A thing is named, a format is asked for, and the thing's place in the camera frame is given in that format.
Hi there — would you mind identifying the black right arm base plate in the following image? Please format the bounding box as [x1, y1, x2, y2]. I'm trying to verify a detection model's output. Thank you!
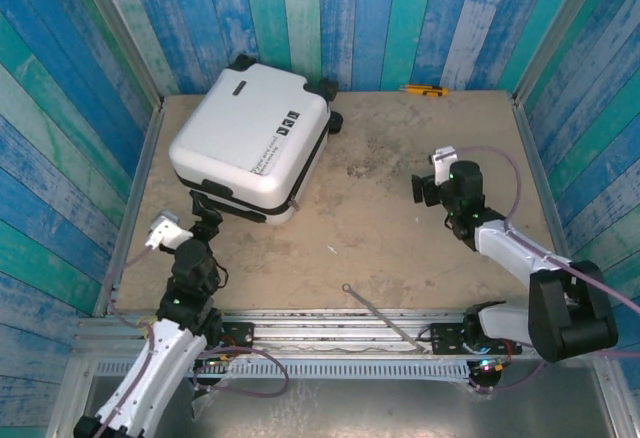
[429, 322, 524, 357]

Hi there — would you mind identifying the grey metal sheet panel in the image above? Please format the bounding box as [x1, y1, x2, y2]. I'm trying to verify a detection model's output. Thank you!
[74, 375, 619, 438]

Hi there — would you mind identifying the white slotted cable duct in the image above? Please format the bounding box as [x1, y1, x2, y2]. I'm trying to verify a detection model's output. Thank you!
[93, 359, 474, 380]

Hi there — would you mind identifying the yellow black utility knife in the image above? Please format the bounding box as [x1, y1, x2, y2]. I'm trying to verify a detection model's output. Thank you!
[398, 83, 450, 98]

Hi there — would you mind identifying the aluminium table side rail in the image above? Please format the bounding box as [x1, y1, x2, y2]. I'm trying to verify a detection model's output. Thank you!
[94, 96, 167, 317]
[510, 91, 569, 259]

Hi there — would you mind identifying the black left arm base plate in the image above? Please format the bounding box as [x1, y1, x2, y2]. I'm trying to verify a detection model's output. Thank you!
[199, 321, 255, 355]

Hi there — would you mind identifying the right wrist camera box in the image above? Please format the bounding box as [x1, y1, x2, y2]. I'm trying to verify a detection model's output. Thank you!
[428, 146, 457, 187]

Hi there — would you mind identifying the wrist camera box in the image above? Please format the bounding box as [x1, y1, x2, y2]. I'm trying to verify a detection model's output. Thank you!
[428, 146, 457, 187]
[145, 211, 195, 250]

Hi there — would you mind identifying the aluminium corner post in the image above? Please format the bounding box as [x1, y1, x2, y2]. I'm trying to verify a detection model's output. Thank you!
[69, 0, 166, 109]
[514, 0, 614, 102]

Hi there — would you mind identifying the grey metal strip with ring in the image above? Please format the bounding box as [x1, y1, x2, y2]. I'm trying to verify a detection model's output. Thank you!
[341, 282, 431, 355]

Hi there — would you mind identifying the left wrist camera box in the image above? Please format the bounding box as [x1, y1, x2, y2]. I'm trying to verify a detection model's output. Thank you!
[145, 211, 195, 250]

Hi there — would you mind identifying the white hard-shell suitcase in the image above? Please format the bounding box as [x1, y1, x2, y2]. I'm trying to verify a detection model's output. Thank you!
[168, 54, 345, 225]

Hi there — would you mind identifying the aluminium mounting rail frame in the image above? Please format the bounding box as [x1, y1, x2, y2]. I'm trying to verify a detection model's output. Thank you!
[72, 307, 609, 359]

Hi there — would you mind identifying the clear plastic scrap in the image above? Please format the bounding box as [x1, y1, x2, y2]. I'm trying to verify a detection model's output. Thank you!
[189, 382, 226, 419]

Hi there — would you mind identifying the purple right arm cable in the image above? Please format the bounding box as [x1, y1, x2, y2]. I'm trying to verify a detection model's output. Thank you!
[449, 145, 640, 394]

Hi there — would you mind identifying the small circuit board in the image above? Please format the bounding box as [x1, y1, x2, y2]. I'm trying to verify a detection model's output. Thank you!
[193, 355, 236, 374]
[472, 355, 512, 375]

